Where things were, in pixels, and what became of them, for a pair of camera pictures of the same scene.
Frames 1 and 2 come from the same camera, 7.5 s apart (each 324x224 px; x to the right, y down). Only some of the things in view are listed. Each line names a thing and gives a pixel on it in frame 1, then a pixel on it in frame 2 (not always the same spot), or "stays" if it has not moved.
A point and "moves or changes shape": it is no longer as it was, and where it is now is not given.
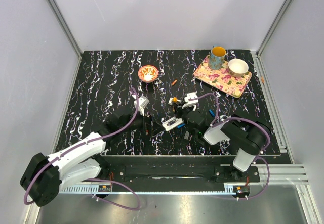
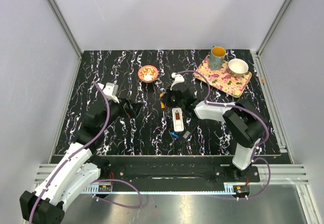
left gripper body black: (145, 128) → (129, 110)
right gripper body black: (186, 122) → (171, 101)
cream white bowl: (237, 66) stays
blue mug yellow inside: (216, 57) stays
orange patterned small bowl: (148, 74) stays
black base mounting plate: (175, 169) stays
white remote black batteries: (169, 123) → (178, 126)
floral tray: (222, 79) stays
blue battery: (180, 125) → (174, 134)
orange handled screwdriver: (174, 99) moves or changes shape
